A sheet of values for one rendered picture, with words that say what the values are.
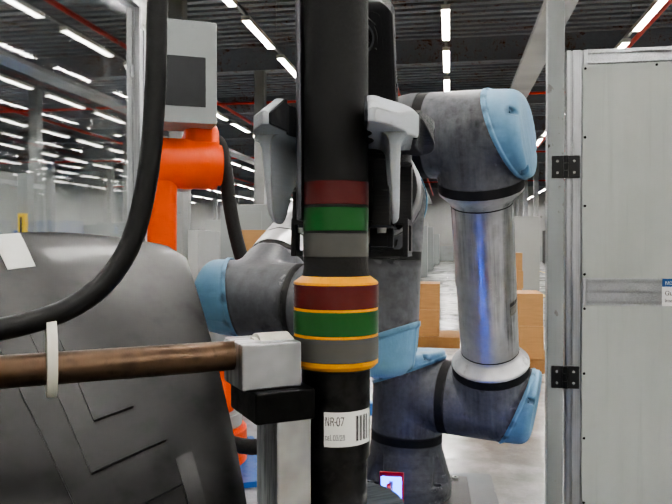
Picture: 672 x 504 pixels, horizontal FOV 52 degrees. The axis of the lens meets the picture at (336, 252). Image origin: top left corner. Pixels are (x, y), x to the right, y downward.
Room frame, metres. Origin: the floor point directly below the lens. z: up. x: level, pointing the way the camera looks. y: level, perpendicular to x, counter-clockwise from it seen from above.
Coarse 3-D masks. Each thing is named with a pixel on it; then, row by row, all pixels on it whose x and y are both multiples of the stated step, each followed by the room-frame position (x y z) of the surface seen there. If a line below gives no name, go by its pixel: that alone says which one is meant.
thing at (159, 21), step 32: (160, 0) 0.31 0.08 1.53; (160, 32) 0.31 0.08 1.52; (160, 64) 0.31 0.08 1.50; (160, 96) 0.31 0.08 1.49; (160, 128) 0.31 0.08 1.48; (160, 160) 0.31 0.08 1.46; (128, 224) 0.31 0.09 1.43; (128, 256) 0.30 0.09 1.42; (96, 288) 0.30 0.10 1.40; (0, 320) 0.28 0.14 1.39; (32, 320) 0.29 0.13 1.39; (64, 320) 0.29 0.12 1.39
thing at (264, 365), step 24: (240, 336) 0.34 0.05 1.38; (240, 360) 0.32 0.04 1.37; (264, 360) 0.32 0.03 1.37; (288, 360) 0.32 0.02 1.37; (240, 384) 0.32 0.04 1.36; (264, 384) 0.32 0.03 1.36; (288, 384) 0.32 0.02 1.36; (240, 408) 0.33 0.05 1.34; (264, 408) 0.31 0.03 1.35; (288, 408) 0.32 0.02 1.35; (312, 408) 0.32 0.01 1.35; (264, 432) 0.34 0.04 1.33; (288, 432) 0.32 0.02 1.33; (264, 456) 0.34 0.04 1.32; (288, 456) 0.32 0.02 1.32; (264, 480) 0.34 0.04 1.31; (288, 480) 0.32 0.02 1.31
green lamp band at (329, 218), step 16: (304, 208) 0.35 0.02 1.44; (320, 208) 0.34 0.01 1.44; (336, 208) 0.34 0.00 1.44; (352, 208) 0.34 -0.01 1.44; (368, 208) 0.35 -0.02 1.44; (304, 224) 0.35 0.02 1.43; (320, 224) 0.34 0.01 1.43; (336, 224) 0.34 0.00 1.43; (352, 224) 0.34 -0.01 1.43; (368, 224) 0.35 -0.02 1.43
